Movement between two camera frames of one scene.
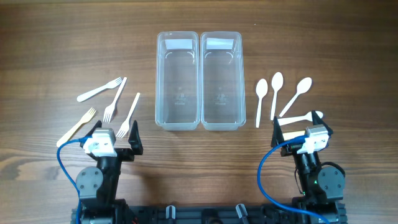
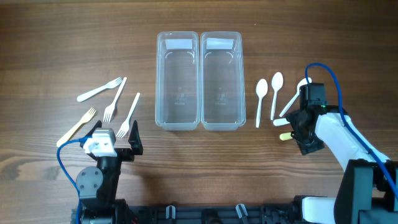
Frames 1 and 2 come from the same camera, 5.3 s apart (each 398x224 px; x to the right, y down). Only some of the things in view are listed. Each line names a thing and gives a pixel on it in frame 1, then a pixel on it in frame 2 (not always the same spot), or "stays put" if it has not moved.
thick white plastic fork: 111,84 stays put
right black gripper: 277,137 to 306,145
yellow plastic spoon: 291,135 stays put
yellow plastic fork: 89,114 stays put
